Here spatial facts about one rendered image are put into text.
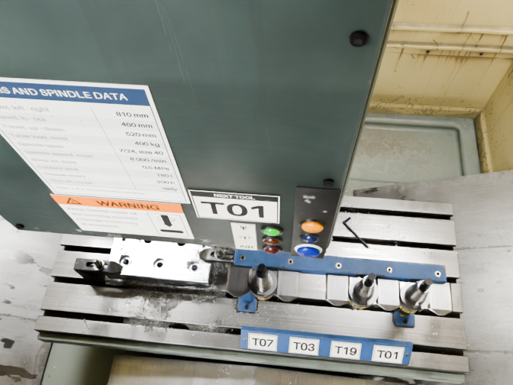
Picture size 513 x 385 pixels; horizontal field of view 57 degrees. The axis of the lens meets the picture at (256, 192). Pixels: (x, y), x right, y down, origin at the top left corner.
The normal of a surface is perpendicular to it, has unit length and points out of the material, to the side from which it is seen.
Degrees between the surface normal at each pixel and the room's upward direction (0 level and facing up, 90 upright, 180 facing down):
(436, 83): 90
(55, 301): 0
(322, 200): 90
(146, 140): 90
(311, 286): 0
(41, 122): 90
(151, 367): 7
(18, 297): 24
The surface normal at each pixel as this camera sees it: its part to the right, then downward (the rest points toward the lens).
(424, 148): -0.04, -0.46
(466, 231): -0.43, -0.46
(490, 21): -0.10, 0.88
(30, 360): 0.37, -0.39
